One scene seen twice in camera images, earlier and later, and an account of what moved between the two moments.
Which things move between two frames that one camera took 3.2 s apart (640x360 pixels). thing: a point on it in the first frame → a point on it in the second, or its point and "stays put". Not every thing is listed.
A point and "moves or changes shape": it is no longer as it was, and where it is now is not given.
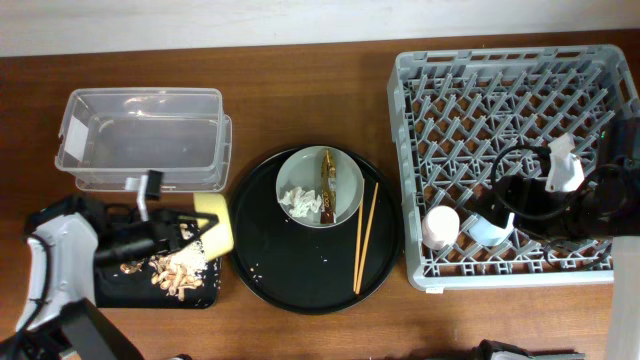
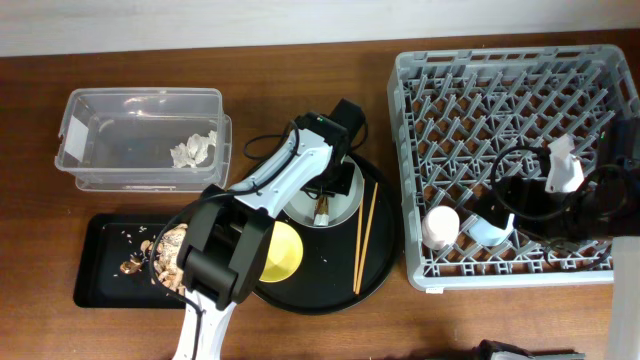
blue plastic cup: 488,234 stays put
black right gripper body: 533,200 stays put
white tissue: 300,202 → 194,151
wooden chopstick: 358,243 stays put
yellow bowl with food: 218,238 moves or changes shape
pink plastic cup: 440,227 stays put
